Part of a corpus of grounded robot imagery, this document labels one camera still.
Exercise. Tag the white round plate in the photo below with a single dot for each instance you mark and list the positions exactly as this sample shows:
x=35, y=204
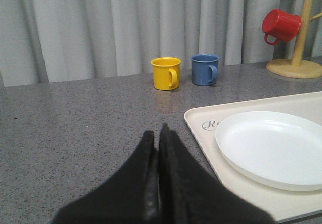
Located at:
x=275, y=149

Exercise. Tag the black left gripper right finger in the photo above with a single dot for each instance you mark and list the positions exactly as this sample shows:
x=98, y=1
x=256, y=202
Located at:
x=190, y=195

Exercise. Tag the blue enamel mug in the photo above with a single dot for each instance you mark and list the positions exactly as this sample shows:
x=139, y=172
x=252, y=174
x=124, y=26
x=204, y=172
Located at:
x=204, y=69

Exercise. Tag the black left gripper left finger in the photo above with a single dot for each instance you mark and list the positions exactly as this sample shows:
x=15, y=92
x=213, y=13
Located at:
x=129, y=196

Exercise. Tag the red enamel mug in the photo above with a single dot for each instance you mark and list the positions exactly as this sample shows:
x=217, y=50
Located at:
x=279, y=25

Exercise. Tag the wooden mug tree stand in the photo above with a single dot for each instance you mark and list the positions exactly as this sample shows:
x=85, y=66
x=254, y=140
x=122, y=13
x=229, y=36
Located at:
x=296, y=67

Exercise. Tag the yellow enamel mug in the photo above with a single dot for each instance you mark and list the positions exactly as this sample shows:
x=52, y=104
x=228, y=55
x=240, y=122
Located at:
x=166, y=73

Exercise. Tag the cream rabbit serving tray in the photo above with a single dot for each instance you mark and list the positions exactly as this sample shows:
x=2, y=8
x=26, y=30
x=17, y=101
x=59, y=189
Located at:
x=282, y=205

